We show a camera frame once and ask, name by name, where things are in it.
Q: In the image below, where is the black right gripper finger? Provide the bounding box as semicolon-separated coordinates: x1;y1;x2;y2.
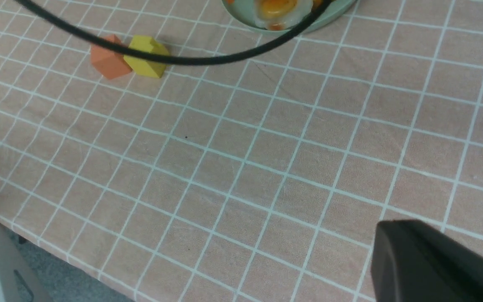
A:
371;219;483;302

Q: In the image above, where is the fried egg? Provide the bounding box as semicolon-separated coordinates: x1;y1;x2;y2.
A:
253;0;314;31

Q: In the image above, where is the pink checked tablecloth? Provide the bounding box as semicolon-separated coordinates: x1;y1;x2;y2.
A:
0;0;483;302

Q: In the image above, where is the teal centre plate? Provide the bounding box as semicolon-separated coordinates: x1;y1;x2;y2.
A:
221;0;355;36

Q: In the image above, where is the yellow block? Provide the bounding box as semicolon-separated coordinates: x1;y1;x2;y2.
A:
123;35;171;79

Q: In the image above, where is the orange block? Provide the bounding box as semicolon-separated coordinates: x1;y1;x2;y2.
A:
90;44;132;80

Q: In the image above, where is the black cable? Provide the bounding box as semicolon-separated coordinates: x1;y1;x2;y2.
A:
0;0;334;302

